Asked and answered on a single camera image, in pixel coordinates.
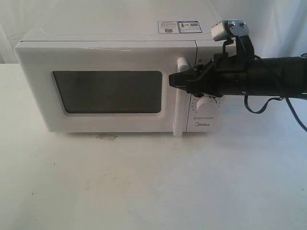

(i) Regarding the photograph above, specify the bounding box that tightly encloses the black camera cable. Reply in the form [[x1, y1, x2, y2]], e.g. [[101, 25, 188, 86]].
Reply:
[[243, 54, 307, 132]]

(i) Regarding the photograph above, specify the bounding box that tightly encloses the clear tape patch on table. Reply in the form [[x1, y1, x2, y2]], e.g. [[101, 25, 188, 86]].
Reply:
[[96, 134, 117, 141]]

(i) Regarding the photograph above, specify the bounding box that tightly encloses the white microwave oven body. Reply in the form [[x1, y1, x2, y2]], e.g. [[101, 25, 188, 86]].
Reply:
[[19, 7, 222, 137]]

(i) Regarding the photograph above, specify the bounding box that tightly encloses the lower white control knob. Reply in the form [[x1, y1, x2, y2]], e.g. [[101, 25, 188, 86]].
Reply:
[[195, 96, 217, 112]]

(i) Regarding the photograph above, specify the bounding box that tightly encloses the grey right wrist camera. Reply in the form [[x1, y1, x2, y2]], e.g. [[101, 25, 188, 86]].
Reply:
[[211, 20, 249, 41]]

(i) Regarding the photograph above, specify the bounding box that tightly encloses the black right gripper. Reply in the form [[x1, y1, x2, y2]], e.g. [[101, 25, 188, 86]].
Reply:
[[169, 53, 245, 95]]

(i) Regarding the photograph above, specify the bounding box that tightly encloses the warning label sticker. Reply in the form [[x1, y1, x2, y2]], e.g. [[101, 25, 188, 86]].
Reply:
[[157, 21, 180, 34], [177, 21, 202, 34]]

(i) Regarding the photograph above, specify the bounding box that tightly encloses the left warning label sticker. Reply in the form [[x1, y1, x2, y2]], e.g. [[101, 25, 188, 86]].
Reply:
[[157, 21, 180, 34]]

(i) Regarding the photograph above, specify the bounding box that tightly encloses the white microwave door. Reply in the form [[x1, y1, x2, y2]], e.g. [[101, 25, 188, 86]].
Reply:
[[15, 41, 197, 133]]

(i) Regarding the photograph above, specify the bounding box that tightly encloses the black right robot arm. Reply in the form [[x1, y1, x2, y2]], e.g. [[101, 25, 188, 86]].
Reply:
[[169, 54, 307, 99]]

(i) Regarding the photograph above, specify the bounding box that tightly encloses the right warning label sticker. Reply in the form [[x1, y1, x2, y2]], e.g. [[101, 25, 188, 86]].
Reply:
[[177, 21, 202, 34]]

